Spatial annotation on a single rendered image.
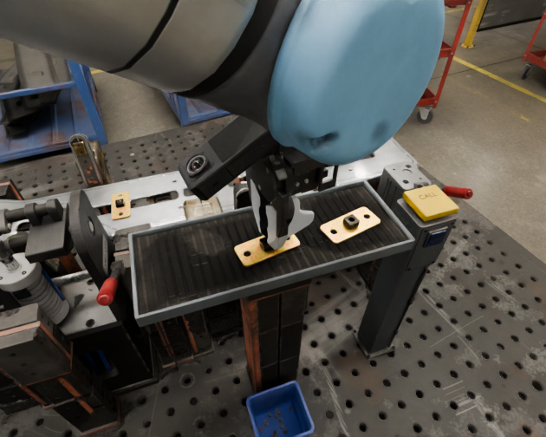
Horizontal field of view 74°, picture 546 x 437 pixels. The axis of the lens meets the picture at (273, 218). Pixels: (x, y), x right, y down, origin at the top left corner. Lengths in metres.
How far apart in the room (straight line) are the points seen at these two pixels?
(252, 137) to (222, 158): 0.04
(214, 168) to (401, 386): 0.71
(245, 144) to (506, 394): 0.84
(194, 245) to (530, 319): 0.90
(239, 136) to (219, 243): 0.19
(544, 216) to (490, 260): 1.50
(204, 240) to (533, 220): 2.34
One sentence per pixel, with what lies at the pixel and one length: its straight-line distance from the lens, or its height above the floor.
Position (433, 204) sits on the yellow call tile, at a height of 1.16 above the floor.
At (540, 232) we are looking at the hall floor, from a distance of 2.60.
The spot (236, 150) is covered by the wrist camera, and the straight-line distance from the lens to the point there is 0.35.
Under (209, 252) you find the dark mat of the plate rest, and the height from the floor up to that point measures 1.16.
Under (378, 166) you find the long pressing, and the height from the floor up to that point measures 1.00.
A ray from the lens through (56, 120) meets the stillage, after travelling 3.19.
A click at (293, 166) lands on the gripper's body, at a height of 1.31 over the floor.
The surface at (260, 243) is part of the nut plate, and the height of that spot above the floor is 1.17.
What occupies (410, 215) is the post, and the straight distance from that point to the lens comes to 0.60.
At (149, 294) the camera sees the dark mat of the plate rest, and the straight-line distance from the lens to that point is 0.47.
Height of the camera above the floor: 1.53
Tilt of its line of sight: 45 degrees down
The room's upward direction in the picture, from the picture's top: straight up
